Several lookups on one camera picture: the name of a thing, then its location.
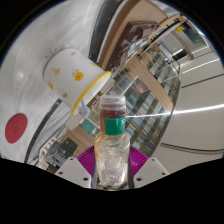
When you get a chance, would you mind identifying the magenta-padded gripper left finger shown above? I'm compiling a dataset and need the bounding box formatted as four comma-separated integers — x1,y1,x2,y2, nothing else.
54,145,99,190

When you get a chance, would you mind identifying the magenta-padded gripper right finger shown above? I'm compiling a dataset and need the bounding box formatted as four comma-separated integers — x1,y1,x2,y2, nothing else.
128,145,169,190

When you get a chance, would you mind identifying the clear plastic bottle green label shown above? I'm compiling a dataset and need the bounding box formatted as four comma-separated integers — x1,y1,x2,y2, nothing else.
93,94,131,191

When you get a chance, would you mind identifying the white plastic spoon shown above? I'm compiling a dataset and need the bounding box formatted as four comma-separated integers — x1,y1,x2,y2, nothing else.
79,98,92,118

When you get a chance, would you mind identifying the flat round red coaster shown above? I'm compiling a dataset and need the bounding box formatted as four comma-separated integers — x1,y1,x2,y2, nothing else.
4,113,29,145

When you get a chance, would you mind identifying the long white ceiling light strip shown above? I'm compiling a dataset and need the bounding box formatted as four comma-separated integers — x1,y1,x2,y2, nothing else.
133,103,224,118

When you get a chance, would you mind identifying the white flower-print cup yellow rim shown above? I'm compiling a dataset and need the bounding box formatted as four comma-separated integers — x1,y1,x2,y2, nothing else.
43,48,113,117

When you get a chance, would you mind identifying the bookcase behind glass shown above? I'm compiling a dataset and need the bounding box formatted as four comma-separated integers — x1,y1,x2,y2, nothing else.
139,39,183,101

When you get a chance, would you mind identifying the large book-filled shelf wall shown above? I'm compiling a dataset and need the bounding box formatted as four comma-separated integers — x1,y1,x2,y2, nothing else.
109,71,172,158

